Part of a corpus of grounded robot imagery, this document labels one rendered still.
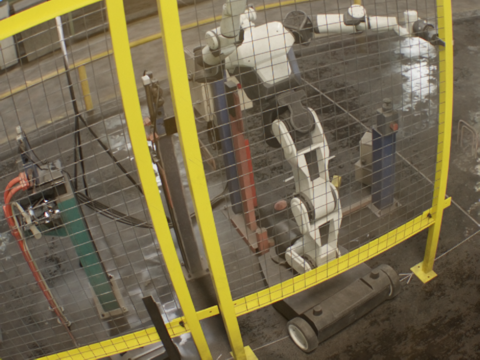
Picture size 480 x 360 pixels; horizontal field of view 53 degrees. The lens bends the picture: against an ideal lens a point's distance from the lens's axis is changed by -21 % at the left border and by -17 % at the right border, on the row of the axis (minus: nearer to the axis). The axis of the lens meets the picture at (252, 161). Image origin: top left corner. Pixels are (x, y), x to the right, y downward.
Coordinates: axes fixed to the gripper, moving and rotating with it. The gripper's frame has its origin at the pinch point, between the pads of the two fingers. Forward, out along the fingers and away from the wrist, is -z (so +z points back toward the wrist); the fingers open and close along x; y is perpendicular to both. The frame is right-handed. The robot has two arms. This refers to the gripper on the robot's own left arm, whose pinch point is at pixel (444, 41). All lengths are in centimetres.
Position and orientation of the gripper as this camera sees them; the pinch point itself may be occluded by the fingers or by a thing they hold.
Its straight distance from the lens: 227.3
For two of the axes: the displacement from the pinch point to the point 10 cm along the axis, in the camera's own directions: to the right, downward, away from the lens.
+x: 9.0, -3.2, 2.9
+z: -4.2, -4.6, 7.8
